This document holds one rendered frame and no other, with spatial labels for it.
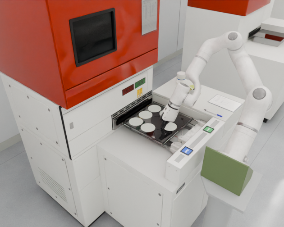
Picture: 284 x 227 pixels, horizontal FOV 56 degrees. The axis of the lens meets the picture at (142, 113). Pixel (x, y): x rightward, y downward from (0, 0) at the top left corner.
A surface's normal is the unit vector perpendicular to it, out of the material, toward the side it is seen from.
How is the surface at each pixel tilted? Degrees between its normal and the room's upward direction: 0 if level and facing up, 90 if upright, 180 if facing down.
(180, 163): 0
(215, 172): 90
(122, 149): 0
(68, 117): 90
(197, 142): 0
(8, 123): 90
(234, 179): 90
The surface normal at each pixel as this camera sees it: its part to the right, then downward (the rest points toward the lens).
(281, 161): 0.00, -0.82
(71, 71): 0.77, 0.37
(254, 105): -0.66, 0.29
